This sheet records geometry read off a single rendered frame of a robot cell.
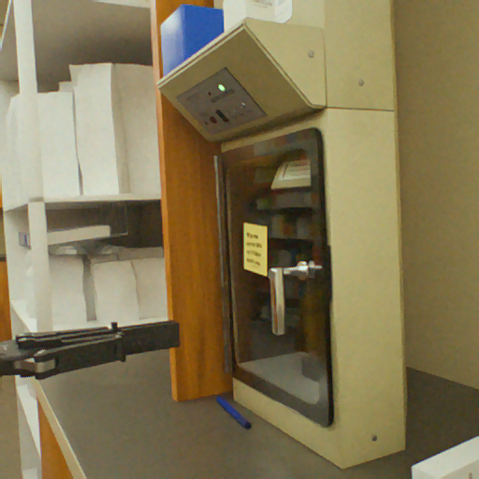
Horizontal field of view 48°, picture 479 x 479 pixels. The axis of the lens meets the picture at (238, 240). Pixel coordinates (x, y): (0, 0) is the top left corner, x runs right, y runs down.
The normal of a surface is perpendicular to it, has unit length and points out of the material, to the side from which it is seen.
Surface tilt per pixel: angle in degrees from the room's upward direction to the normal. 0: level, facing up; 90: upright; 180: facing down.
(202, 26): 90
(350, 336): 90
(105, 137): 96
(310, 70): 90
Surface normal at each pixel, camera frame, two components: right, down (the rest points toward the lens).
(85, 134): -0.23, 0.27
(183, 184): 0.45, 0.03
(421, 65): -0.89, 0.07
